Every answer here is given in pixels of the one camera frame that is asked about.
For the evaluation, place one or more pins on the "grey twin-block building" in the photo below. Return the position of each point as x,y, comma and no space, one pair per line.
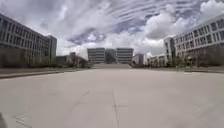
96,55

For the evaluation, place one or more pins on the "long grey building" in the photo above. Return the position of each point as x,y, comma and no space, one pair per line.
23,40

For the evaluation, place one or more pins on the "wide concrete stairs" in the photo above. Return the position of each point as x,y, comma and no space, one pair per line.
111,66

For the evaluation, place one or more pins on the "pale long building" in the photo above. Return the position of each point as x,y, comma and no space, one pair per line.
203,40

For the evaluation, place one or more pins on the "grey concrete slab plaza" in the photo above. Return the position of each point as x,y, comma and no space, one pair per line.
126,96

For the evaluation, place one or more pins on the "group of trees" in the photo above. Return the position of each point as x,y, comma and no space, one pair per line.
71,60

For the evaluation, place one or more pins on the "low concrete kerb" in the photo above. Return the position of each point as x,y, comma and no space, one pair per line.
30,73
206,70

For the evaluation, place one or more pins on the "small pale building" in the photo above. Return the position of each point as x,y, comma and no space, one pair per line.
139,59

